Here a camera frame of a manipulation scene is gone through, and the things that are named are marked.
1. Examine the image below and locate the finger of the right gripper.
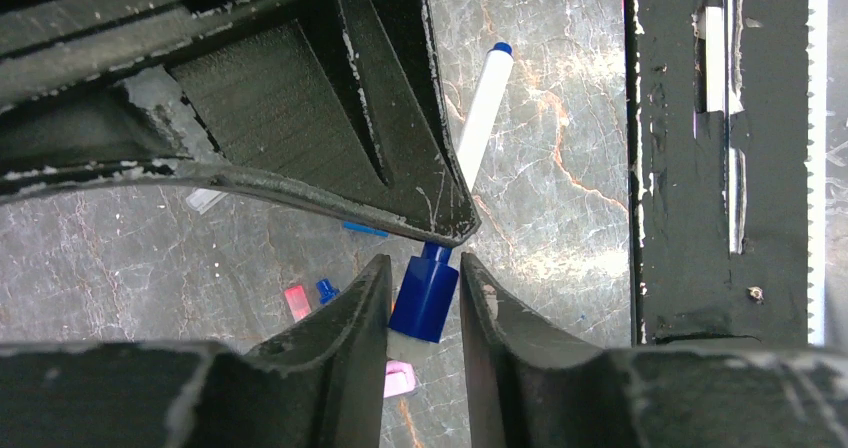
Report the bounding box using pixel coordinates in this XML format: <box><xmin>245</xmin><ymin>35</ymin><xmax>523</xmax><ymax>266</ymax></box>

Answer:
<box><xmin>1</xmin><ymin>0</ymin><xmax>480</xmax><ymax>247</ymax></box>

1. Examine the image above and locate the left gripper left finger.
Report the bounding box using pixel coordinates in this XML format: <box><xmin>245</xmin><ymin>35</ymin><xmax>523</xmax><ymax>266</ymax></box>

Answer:
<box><xmin>1</xmin><ymin>255</ymin><xmax>392</xmax><ymax>447</ymax></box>

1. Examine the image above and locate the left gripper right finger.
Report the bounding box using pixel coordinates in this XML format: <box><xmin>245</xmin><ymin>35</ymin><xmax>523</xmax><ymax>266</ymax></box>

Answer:
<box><xmin>460</xmin><ymin>253</ymin><xmax>847</xmax><ymax>447</ymax></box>

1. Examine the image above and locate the dark blue pen cap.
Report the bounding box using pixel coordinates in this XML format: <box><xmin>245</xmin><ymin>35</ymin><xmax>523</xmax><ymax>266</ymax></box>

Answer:
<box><xmin>315</xmin><ymin>278</ymin><xmax>340</xmax><ymax>305</ymax></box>

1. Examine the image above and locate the clear pink pen cap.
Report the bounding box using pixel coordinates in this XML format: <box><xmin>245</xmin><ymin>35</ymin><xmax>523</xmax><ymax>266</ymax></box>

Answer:
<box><xmin>284</xmin><ymin>285</ymin><xmax>312</xmax><ymax>322</ymax></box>

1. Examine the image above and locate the dark blue cap marker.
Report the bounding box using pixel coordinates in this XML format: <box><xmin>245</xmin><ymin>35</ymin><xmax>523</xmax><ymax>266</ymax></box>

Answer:
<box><xmin>455</xmin><ymin>41</ymin><xmax>514</xmax><ymax>192</ymax></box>

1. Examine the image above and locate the clear barrel blue marker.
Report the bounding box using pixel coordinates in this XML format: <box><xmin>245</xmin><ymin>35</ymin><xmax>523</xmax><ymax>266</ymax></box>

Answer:
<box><xmin>185</xmin><ymin>189</ymin><xmax>227</xmax><ymax>214</ymax></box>

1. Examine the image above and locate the purple grey marker pen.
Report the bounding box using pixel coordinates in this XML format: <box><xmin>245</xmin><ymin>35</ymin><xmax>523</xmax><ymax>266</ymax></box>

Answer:
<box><xmin>342</xmin><ymin>222</ymin><xmax>389</xmax><ymax>238</ymax></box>

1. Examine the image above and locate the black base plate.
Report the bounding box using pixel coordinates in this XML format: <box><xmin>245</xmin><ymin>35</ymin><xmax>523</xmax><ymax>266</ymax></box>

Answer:
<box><xmin>623</xmin><ymin>0</ymin><xmax>828</xmax><ymax>348</ymax></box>

